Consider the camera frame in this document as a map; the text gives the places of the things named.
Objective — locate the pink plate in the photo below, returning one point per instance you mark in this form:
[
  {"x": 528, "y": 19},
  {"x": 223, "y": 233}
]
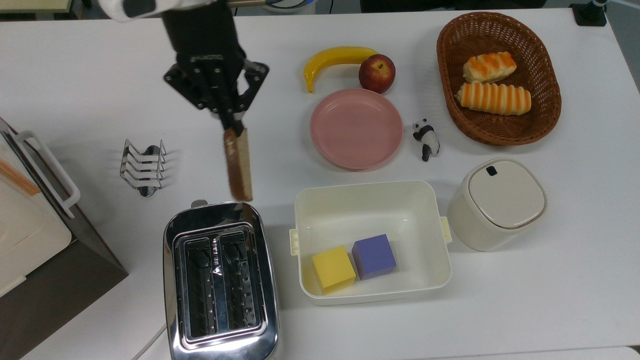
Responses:
[{"x": 356, "y": 129}]

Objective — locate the brown-crust bread slice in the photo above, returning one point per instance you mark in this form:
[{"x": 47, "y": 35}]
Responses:
[{"x": 239, "y": 165}]

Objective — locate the cream lidded bin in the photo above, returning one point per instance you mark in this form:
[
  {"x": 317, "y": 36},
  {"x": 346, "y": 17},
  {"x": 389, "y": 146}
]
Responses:
[{"x": 500, "y": 202}]

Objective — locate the long striped bread roll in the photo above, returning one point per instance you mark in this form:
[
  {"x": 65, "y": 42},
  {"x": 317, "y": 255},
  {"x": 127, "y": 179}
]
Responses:
[{"x": 492, "y": 99}]

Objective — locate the black stand base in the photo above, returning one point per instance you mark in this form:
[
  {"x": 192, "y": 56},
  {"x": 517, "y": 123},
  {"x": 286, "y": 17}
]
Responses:
[{"x": 590, "y": 14}]

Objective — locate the metal toast rack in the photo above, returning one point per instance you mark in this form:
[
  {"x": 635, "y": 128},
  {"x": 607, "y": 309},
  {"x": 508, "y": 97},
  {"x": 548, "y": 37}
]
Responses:
[{"x": 142, "y": 167}]

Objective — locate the cream and chrome toaster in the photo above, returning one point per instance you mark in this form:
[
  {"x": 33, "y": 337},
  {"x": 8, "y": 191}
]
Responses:
[{"x": 220, "y": 280}]

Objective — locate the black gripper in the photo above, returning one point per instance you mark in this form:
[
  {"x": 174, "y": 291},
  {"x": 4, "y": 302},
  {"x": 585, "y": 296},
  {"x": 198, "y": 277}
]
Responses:
[{"x": 202, "y": 40}]

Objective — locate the brown wooden drawer box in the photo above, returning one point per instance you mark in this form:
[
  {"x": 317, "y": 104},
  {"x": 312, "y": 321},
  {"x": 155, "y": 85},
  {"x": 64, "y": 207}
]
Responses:
[{"x": 75, "y": 280}]

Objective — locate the cream toy cabinet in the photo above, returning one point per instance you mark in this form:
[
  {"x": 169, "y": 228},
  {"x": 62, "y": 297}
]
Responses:
[{"x": 25, "y": 235}]

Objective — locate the short striped bread roll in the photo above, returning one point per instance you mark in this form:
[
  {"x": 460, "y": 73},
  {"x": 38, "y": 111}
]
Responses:
[{"x": 489, "y": 67}]

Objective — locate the red apple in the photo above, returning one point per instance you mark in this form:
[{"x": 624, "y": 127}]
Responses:
[{"x": 377, "y": 74}]

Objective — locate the yellow cube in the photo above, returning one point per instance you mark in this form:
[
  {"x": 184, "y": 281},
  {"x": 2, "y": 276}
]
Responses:
[{"x": 333, "y": 267}]

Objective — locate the panda figurine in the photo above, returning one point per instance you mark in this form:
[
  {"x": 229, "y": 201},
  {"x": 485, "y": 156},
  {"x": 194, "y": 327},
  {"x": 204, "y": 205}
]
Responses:
[{"x": 427, "y": 140}]

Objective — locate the purple cube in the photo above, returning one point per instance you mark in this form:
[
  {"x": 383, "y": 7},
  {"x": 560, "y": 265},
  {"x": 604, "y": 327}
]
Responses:
[{"x": 374, "y": 256}]

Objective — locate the yellow banana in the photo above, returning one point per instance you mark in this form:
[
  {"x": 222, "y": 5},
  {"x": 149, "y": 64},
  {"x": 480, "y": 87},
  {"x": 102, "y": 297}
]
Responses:
[{"x": 335, "y": 56}]

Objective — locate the cream plastic container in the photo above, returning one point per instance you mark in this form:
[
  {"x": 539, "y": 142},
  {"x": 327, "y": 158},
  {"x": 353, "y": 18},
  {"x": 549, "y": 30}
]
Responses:
[{"x": 375, "y": 210}]

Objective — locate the brown wicker basket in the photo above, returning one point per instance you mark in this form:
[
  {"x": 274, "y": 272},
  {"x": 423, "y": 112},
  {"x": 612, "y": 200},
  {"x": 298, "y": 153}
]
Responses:
[{"x": 545, "y": 115}]

